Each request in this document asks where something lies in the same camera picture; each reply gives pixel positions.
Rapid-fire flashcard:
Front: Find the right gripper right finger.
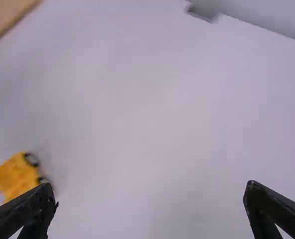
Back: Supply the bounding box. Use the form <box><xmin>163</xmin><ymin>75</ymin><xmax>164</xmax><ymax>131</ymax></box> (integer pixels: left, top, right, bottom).
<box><xmin>243</xmin><ymin>180</ymin><xmax>295</xmax><ymax>239</ymax></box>

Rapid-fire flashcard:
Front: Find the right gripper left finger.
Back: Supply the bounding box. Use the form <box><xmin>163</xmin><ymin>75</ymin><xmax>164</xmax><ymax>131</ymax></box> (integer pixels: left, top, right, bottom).
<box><xmin>0</xmin><ymin>182</ymin><xmax>59</xmax><ymax>239</ymax></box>

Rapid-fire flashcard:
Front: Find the yellow toy car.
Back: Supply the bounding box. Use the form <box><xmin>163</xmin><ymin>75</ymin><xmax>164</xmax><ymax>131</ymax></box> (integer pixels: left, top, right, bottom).
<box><xmin>0</xmin><ymin>151</ymin><xmax>51</xmax><ymax>204</ymax></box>

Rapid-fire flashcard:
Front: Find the tan tray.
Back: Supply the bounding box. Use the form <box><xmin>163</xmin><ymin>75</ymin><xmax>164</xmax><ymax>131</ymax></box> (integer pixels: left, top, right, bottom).
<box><xmin>0</xmin><ymin>0</ymin><xmax>42</xmax><ymax>48</ymax></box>

